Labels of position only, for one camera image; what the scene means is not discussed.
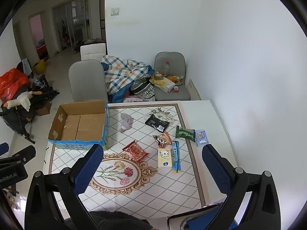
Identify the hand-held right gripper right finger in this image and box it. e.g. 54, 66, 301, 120
202, 144, 281, 230

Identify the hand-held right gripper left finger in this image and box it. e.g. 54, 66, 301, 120
25, 144, 104, 230

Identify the light blue tissue pack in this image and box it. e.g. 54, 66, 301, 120
194, 130, 207, 147

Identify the long blue packet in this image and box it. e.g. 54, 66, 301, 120
172, 140, 181, 173

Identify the blue printed cardboard box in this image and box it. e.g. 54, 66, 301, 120
48, 100, 110, 150

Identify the green snack packet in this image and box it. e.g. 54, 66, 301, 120
175, 126, 195, 140

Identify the red snack packet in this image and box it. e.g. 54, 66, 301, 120
122, 140, 148, 161

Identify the yellow tissue pack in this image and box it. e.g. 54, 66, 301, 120
157, 148, 173, 168

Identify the orange dog print snack packet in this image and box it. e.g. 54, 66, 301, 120
153, 132, 173, 148

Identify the grey pink cloth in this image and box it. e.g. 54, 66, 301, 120
119, 113, 134, 133

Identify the black snack packet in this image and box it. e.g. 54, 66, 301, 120
145, 114, 170, 132

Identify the blue chair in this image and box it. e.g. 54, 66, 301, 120
167, 204, 238, 230

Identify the small brown cardboard box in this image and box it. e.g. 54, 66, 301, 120
35, 101, 52, 116

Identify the white plush goose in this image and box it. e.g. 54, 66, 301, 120
2, 90, 46, 112

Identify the red plastic bag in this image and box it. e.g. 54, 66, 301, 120
0, 68, 31, 101

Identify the blue cloth under blanket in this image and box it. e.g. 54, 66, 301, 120
107, 86, 135, 104

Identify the white leaning board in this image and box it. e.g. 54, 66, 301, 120
188, 79, 202, 101

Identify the grey chair back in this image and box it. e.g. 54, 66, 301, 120
68, 60, 108, 103

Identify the yellow bucket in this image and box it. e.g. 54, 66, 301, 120
33, 59, 46, 75

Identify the black white striped bag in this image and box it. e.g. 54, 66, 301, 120
130, 79, 155, 99

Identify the white flat box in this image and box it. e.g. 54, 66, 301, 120
150, 76, 176, 93

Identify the plaid blanket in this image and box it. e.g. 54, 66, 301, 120
100, 55, 154, 94

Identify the white chair back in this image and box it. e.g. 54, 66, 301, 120
80, 43, 106, 62

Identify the grey cushioned chair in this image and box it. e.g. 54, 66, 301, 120
153, 52, 191, 101

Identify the glass sliding door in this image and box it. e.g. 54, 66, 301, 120
51, 0, 93, 53

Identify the black folding stroller frame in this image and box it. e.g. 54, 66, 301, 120
0, 87, 59, 145

